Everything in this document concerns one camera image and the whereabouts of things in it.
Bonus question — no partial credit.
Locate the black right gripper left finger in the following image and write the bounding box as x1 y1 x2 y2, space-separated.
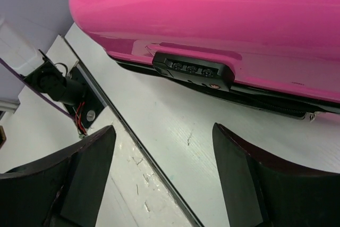
1 125 116 226

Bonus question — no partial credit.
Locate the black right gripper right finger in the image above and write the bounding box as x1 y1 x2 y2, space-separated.
212 123 339 226

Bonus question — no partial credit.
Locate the pink hard-shell suitcase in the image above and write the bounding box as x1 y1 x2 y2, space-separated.
69 0 339 119

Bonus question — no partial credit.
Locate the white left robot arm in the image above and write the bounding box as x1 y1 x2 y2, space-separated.
1 16 86 106

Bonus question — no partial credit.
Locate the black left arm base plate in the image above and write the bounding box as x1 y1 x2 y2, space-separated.
63 65 106 137

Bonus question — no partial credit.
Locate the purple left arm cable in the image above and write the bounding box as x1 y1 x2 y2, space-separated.
0 58 75 120

